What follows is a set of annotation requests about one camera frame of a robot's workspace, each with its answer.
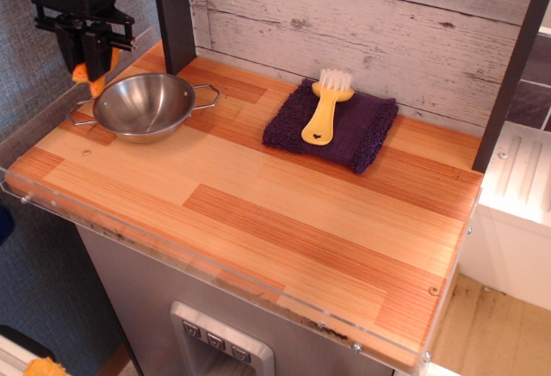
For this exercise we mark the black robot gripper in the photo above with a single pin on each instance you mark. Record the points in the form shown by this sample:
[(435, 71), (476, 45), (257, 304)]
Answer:
[(96, 51)]

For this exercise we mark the purple folded towel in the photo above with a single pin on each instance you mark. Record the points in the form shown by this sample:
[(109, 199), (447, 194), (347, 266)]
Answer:
[(360, 127)]

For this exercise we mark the clear acrylic edge guard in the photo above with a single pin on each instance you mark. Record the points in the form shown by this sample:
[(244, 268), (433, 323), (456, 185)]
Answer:
[(365, 261)]

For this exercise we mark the dark right upright post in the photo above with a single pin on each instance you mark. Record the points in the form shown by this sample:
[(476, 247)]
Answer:
[(514, 71)]

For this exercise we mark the dark upright post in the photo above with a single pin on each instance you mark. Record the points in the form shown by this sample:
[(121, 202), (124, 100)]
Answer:
[(514, 71), (177, 33)]

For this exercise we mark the dark left upright post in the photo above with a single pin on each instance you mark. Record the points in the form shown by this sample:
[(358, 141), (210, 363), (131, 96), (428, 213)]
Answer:
[(177, 33)]

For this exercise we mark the grey toy fridge cabinet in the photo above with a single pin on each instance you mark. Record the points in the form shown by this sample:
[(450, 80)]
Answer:
[(141, 289)]

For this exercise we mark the white toy sink unit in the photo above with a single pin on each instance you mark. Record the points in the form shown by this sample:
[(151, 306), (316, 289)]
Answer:
[(507, 246)]

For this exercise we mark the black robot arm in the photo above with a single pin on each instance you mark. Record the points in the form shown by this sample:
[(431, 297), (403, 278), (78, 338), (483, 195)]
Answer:
[(87, 31)]

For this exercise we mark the orange object bottom left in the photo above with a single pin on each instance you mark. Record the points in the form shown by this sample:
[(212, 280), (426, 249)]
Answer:
[(44, 367)]

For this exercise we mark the steel two-handled pan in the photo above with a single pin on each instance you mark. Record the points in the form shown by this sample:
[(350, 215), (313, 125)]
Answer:
[(146, 107)]

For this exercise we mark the yellow scrub brush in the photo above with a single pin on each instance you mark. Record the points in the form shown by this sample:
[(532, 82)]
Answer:
[(333, 86)]

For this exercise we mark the silver dispenser button panel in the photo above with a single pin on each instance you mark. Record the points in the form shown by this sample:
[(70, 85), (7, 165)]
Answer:
[(211, 347)]

